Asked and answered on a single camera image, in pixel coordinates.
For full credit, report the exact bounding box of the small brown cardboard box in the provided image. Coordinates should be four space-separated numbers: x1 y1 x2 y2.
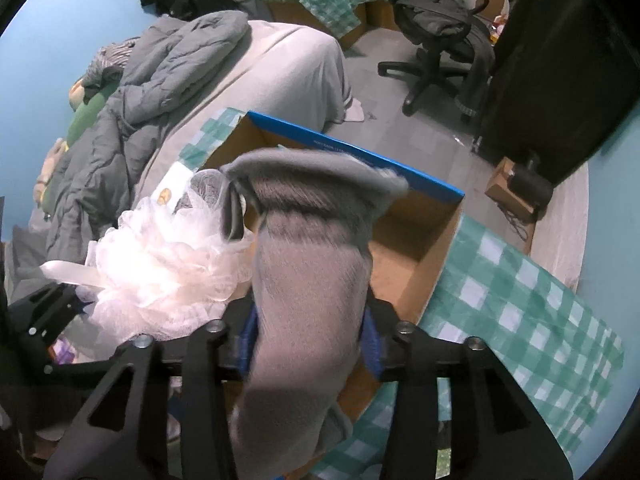
484 156 540 224

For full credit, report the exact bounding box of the grey duvet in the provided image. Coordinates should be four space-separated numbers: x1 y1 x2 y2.
44 10 252 267

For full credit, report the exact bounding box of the grey garment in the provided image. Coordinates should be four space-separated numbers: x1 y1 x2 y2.
397 0 497 122

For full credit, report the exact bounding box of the black cabinet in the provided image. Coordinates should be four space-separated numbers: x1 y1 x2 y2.
477 0 637 183

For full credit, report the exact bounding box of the black cable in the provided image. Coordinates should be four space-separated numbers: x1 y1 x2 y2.
499 204 533 242

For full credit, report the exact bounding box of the black office chair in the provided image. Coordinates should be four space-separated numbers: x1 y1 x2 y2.
376 0 497 122

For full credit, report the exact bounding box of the beige plush toy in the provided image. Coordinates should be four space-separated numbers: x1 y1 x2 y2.
34 137 69 206

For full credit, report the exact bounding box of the green plush pillow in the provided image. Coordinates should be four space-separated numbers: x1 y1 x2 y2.
66 80 122 147

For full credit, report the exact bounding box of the black round device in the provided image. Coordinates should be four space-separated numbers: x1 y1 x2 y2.
509 151 554 207

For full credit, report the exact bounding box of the striped grey cloth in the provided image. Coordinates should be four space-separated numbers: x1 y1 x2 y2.
81 37 142 87

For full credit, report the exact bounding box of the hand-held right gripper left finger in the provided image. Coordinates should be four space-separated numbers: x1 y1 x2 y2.
45 304 261 480

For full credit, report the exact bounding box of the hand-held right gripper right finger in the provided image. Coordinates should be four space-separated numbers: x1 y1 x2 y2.
361 299 574 480

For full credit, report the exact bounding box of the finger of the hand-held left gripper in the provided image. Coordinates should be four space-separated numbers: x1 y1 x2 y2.
7 282 126 392

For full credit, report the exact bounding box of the beige mat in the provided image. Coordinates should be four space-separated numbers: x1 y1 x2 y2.
529 164 592 292

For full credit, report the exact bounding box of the grey sock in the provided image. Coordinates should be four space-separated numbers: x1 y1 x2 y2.
222 147 412 479

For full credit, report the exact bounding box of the bed with grey sheet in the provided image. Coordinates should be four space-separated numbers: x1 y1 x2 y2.
10 19 367 311

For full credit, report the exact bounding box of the blue board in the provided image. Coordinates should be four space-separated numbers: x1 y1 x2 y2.
199 110 467 423

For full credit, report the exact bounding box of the white mesh loofah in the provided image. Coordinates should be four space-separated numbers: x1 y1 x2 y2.
40 167 257 342

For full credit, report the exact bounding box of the large brown cardboard box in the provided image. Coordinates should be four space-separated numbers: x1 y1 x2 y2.
264 0 398 52

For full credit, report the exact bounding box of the green checkered tablecloth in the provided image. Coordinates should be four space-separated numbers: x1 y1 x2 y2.
179 106 626 480

